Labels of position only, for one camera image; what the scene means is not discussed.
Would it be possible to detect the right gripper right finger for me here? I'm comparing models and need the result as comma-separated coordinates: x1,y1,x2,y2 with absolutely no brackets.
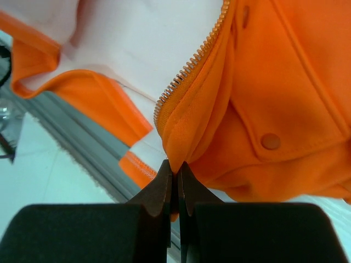
178,163,347,262

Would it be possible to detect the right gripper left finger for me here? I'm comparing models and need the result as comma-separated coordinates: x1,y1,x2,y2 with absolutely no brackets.
1,161,172,262

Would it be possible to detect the aluminium rail frame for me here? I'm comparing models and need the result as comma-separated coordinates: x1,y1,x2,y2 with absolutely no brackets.
0,38,182,250

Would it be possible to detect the orange zip jacket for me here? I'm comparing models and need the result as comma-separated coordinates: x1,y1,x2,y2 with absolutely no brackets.
1,1,350,203

